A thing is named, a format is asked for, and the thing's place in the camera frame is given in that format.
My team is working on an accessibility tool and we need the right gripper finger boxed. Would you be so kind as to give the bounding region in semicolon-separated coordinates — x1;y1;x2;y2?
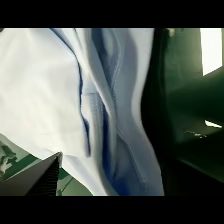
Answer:
0;151;64;197

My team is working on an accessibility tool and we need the light blue shirt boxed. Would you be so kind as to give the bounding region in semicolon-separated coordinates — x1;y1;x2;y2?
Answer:
0;27;166;197

